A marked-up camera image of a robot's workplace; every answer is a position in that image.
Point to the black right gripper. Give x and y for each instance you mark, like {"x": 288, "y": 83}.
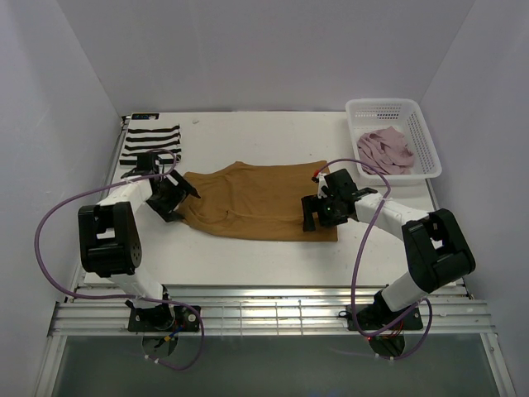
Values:
{"x": 314, "y": 203}

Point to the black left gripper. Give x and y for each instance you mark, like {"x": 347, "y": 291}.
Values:
{"x": 166, "y": 210}

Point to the black white striped tank top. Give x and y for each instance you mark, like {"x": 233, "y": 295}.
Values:
{"x": 165, "y": 142}

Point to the tan tank top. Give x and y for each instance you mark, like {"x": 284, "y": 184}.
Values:
{"x": 254, "y": 202}

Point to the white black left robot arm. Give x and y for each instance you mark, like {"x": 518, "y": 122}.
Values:
{"x": 110, "y": 244}

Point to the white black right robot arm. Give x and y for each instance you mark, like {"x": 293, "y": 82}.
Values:
{"x": 436, "y": 250}

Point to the mauve tank top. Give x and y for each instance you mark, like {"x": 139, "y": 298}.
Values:
{"x": 385, "y": 150}

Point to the white plastic perforated basket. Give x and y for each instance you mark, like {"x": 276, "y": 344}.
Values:
{"x": 371, "y": 114}

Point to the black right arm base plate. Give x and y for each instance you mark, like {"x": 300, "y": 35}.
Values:
{"x": 371, "y": 321}

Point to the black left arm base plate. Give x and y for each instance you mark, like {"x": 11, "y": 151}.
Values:
{"x": 164, "y": 318}

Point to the aluminium rail frame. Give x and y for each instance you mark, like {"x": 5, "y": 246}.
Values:
{"x": 260, "y": 311}

